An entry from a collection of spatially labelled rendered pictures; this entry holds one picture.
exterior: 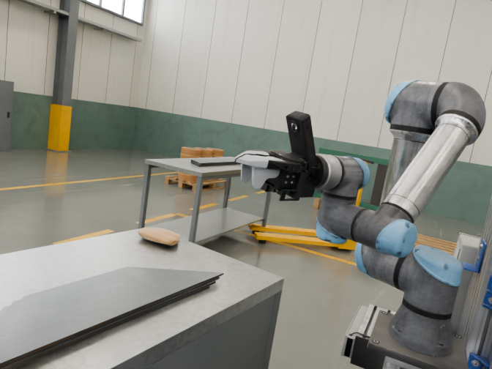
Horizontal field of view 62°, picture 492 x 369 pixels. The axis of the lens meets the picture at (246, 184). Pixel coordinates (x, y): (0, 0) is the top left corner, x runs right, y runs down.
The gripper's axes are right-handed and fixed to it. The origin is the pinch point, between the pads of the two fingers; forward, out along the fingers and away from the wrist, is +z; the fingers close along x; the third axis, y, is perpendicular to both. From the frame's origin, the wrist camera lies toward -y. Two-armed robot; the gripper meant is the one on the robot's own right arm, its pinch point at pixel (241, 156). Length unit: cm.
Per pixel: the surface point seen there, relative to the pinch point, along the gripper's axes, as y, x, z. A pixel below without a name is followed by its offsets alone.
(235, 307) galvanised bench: 44, 13, -21
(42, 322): 41, 18, 25
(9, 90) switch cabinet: 144, 939, -123
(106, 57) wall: 45, 1113, -378
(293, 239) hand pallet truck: 173, 262, -334
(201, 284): 43, 23, -16
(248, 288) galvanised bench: 44, 19, -30
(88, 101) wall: 165, 1075, -334
